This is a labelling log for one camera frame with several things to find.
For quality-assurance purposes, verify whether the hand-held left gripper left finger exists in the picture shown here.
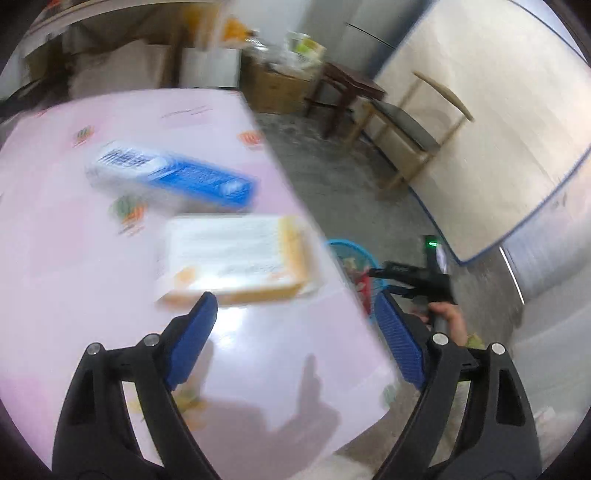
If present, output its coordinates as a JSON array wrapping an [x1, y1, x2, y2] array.
[[52, 292, 220, 480]]

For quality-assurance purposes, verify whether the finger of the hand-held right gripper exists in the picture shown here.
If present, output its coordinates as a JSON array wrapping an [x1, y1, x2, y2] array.
[[367, 261, 409, 280], [385, 284, 419, 301]]

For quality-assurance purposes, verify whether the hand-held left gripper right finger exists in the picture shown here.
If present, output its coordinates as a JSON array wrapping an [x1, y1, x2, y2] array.
[[373, 291, 542, 480]]

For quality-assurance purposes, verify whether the red snack bag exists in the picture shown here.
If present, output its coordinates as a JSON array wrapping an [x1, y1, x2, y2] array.
[[353, 270, 384, 315]]

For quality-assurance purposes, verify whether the blue plastic basket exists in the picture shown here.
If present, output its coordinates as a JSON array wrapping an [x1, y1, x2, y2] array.
[[325, 239, 393, 319]]

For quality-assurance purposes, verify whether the yellow white medicine box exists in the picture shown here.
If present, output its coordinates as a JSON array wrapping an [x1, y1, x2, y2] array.
[[154, 215, 321, 310]]

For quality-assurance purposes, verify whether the person's right hand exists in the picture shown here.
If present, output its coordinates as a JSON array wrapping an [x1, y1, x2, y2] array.
[[418, 302, 469, 347]]

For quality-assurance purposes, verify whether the wooden chair with dark seat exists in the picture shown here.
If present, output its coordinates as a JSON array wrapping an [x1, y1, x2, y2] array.
[[344, 71, 475, 192]]

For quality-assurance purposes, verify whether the blue white toothpaste box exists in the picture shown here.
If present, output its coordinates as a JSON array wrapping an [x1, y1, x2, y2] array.
[[85, 141, 258, 213]]

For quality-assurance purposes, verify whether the dark wooden stool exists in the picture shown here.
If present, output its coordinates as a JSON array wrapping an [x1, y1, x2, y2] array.
[[305, 62, 386, 139]]

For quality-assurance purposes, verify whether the cardboard box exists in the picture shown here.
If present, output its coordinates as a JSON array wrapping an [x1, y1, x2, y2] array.
[[240, 60, 315, 115]]

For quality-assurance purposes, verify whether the grey refrigerator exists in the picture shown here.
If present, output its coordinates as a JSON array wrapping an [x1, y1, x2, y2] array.
[[305, 0, 437, 84]]

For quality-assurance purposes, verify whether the white cabinet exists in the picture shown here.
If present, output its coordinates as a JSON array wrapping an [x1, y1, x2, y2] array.
[[180, 46, 242, 89]]

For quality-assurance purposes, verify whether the orange plastic bag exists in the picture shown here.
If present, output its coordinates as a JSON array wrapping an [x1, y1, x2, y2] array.
[[222, 16, 259, 47]]

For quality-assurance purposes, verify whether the long wooden side table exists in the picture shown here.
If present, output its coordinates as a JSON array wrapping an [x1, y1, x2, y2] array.
[[14, 0, 222, 61]]

